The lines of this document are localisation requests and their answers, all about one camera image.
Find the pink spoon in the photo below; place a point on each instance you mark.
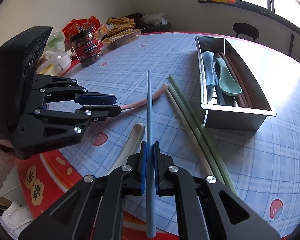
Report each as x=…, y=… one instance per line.
x=145, y=100

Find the dark wooden frame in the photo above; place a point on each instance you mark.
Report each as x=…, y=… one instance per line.
x=291, y=45

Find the green chopstick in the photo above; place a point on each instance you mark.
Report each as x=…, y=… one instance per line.
x=197, y=135
x=190, y=112

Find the blue chopstick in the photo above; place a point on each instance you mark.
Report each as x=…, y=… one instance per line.
x=150, y=105

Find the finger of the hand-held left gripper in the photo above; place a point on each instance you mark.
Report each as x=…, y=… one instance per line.
x=107, y=111
x=95, y=99

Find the yellow snack packets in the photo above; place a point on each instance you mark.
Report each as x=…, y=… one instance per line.
x=121, y=22

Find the red snack bag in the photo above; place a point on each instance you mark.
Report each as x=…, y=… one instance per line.
x=75, y=26

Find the white plastic container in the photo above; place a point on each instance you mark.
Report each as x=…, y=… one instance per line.
x=62, y=60

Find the black round-back chair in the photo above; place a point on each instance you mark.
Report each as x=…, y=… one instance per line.
x=246, y=30

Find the dark bag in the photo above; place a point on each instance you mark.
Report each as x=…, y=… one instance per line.
x=162, y=27

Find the beige chopstick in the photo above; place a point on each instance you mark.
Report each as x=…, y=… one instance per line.
x=187, y=127

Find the stainless steel utensil tray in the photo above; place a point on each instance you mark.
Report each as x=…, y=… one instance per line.
x=240, y=115

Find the green spoon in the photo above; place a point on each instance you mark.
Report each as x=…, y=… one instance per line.
x=227, y=82

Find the white fleece garment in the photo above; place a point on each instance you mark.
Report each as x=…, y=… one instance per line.
x=17, y=217

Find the white spoon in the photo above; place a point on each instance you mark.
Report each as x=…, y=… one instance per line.
x=130, y=145

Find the red label snack jar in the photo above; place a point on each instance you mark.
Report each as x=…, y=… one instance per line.
x=88, y=48

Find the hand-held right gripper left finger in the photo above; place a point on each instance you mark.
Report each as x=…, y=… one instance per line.
x=143, y=170

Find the white plastic bag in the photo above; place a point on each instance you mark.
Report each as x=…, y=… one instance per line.
x=153, y=18

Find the blue spoon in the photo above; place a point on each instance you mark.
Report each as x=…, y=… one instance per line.
x=208, y=65

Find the clear plastic bag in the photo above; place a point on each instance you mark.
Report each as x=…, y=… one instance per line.
x=56, y=40

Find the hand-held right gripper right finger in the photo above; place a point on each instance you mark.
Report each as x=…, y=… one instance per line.
x=157, y=170

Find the person's left forearm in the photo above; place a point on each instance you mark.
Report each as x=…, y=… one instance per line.
x=0, y=170

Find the small yellow snack bag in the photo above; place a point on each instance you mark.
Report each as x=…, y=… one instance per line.
x=102, y=31

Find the cardboard box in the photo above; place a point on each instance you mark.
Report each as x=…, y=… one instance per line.
x=3, y=203

